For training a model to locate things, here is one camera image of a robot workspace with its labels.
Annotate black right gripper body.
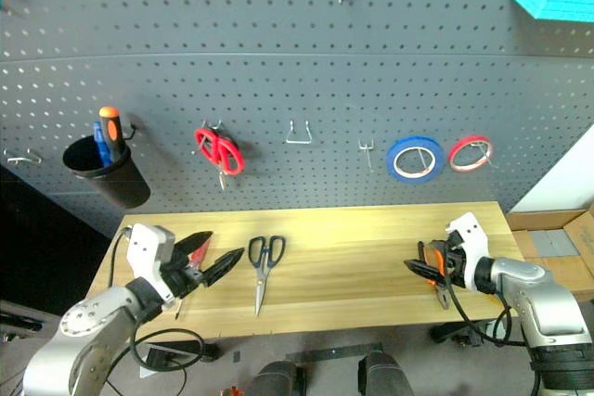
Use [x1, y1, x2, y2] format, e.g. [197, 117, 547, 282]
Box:
[442, 242, 471, 290]

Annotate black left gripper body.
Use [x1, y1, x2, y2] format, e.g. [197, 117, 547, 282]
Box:
[161, 249, 207, 300]

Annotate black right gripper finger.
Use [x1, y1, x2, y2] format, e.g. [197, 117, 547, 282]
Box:
[417, 240, 438, 270]
[403, 259, 441, 284]

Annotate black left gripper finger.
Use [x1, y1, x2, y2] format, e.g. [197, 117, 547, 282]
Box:
[174, 230, 215, 266]
[201, 247, 246, 289]

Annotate orange black handled pliers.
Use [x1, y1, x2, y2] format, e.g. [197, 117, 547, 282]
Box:
[424, 238, 452, 311]

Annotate grey metal pegboard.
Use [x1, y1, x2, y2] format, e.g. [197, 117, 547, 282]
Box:
[0, 0, 594, 240]

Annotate black table foot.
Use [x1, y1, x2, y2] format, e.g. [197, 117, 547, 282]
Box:
[430, 320, 494, 348]
[147, 339, 222, 365]

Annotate blue tape roll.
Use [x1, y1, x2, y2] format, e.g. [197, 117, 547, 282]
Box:
[385, 134, 444, 183]

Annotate cardboard box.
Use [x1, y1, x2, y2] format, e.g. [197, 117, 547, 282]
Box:
[504, 203, 594, 304]

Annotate black cup holder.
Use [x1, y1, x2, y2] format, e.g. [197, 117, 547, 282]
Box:
[61, 134, 152, 211]

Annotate red tape roll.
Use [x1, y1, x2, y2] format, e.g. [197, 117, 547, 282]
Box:
[446, 134, 495, 174]

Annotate dark rounded shape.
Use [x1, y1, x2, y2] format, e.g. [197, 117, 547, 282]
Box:
[356, 350, 415, 396]
[247, 360, 308, 396]

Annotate metal double prong hook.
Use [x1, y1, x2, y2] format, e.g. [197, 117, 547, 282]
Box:
[357, 137, 377, 174]

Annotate metal red tape hook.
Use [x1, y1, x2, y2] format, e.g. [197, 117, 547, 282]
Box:
[469, 142, 500, 170]

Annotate metal scissors hook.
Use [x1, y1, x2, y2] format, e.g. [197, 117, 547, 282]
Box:
[190, 119, 225, 157]

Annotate white panel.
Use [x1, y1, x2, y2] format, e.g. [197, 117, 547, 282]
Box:
[509, 123, 594, 214]

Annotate metal loop pegboard hook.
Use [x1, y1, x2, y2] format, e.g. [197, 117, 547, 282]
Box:
[284, 119, 313, 145]

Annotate metal flat pegboard hook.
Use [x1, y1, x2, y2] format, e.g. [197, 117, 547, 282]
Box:
[3, 147, 44, 167]

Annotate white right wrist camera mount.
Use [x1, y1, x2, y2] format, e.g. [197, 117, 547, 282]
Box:
[445, 211, 494, 294]

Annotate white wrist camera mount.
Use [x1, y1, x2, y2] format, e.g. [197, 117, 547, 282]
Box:
[125, 224, 177, 305]
[445, 211, 494, 294]

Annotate black handled scissors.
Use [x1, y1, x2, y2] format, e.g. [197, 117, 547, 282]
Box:
[247, 235, 287, 318]

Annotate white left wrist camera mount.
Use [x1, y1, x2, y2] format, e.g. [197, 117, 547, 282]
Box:
[125, 224, 177, 305]

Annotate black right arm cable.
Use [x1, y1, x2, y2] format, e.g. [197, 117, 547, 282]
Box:
[444, 275, 535, 349]

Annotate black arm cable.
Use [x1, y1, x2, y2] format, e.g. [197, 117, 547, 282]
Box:
[444, 275, 535, 349]
[108, 225, 206, 373]

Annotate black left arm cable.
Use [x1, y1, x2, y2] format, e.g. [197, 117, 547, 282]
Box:
[108, 225, 206, 373]

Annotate red handled scissors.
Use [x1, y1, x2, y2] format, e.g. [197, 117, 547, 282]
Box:
[193, 126, 246, 192]

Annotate orange black handled screwdriver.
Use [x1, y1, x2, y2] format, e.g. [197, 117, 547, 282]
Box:
[97, 106, 127, 163]

